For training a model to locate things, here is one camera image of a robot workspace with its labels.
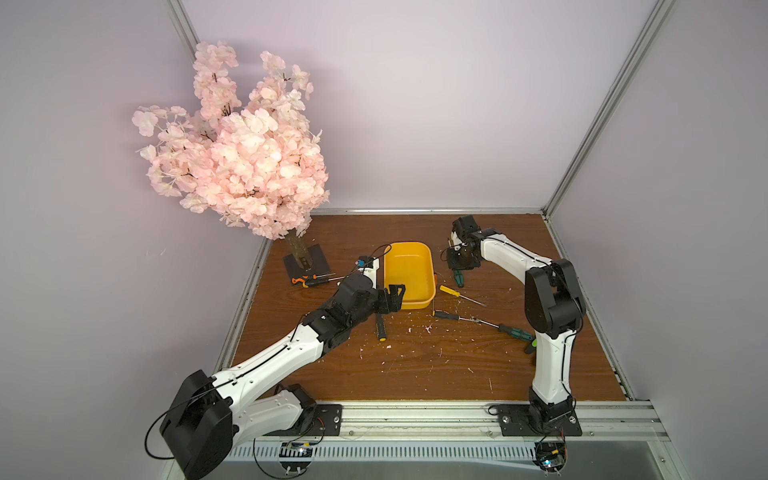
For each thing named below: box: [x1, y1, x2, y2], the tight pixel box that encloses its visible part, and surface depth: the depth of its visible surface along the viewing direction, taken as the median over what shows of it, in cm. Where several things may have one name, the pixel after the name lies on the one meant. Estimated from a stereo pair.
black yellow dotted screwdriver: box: [375, 313, 387, 342], surface depth 89 cm
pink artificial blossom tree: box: [132, 40, 331, 270], surface depth 61 cm
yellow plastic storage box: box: [383, 241, 436, 310], surface depth 103 cm
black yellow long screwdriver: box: [432, 311, 500, 329], surface depth 92 cm
